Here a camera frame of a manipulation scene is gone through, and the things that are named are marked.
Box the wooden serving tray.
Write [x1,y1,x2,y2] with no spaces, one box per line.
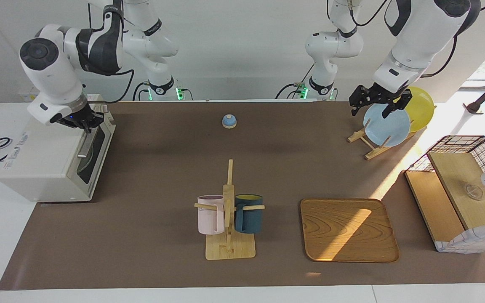
[301,198,400,263]

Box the wooden plate rack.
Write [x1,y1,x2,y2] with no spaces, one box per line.
[347,122,418,161]

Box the small clear glass dish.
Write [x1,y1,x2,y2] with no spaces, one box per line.
[464,182,484,201]

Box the dark blue mug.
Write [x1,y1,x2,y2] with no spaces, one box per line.
[234,194,264,234]

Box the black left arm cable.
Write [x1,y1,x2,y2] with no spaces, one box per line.
[326,0,485,79]

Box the wooden mug rack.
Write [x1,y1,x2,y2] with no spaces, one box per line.
[194,159,265,260]

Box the white checkered cloth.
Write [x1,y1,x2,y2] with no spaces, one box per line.
[434,222,485,254]

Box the light blue plate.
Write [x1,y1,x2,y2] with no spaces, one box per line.
[363,103,411,147]

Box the cream toaster oven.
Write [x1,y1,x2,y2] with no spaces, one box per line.
[0,93,117,203]

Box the brown table mat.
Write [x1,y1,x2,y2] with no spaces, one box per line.
[0,101,485,291]

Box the glass oven door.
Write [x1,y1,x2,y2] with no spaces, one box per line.
[75,122,116,186]

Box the pink mug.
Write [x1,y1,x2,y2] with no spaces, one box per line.
[197,195,225,235]

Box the yellow plate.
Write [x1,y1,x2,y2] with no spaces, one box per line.
[403,86,435,133]

